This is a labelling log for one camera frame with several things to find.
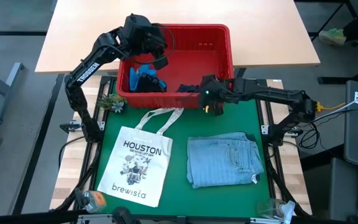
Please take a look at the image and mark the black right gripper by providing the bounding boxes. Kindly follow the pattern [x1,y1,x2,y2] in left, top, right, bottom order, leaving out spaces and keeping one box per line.
[198,74,228,116]

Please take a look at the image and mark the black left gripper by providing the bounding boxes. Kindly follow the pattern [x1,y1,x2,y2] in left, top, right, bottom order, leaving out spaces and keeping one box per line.
[124,14,167,60]

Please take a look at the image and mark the light blue denim jeans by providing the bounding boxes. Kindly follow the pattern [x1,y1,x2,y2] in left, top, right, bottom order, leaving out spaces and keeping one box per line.
[186,132,265,189]

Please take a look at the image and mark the red plastic laundry bin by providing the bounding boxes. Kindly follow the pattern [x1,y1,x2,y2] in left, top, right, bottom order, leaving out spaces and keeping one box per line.
[116,24,235,109]

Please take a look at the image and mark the green table mat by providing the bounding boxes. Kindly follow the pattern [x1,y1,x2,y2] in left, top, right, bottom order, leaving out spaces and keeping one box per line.
[93,83,272,218]

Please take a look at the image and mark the bright blue cloth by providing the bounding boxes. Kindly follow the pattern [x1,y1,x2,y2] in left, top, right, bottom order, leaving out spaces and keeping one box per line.
[129,64,158,93]

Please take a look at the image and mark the small green spiky plant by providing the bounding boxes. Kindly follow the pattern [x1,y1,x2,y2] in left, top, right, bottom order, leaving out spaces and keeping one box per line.
[97,93,128,113]

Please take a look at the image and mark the light wooden table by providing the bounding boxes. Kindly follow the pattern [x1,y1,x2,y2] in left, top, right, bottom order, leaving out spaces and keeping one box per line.
[35,0,321,74]

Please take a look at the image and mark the beige Houston tote bag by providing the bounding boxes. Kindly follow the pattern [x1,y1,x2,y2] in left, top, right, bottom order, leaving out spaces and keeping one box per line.
[97,107,185,208]

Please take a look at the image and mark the person's shoe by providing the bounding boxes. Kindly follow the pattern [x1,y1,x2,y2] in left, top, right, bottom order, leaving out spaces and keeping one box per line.
[318,27,348,47]

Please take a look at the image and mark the clear spray bottle white nozzle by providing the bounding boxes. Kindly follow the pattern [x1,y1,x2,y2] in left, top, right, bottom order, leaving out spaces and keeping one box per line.
[256,198,296,223]

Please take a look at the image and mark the grey metal table leg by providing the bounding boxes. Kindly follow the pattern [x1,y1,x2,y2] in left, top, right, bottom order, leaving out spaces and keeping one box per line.
[0,61,25,126]

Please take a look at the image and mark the clear bottle orange label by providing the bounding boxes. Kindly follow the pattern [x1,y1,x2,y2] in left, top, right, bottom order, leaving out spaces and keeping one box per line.
[81,190,108,214]

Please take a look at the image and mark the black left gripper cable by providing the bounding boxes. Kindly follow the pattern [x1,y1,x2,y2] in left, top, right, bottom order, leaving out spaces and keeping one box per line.
[129,23,176,66]

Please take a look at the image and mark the silver black base bracket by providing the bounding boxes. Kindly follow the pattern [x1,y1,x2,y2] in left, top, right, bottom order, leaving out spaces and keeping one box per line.
[260,124,301,138]
[60,121,86,134]

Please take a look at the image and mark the black floor cable bundle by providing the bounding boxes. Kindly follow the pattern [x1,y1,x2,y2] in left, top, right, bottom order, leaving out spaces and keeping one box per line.
[296,121,322,150]

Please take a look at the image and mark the yellow power plug cable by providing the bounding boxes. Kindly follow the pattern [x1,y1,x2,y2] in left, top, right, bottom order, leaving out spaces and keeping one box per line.
[314,101,347,113]

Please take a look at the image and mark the white cable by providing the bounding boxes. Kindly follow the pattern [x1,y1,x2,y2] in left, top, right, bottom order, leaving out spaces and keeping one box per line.
[308,83,358,124]

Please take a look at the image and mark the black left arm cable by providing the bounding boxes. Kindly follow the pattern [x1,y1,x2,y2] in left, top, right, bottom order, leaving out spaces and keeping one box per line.
[57,135,85,163]

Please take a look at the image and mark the black metal table frame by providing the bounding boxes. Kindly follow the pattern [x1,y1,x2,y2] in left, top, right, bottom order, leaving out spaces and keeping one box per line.
[53,75,311,224]

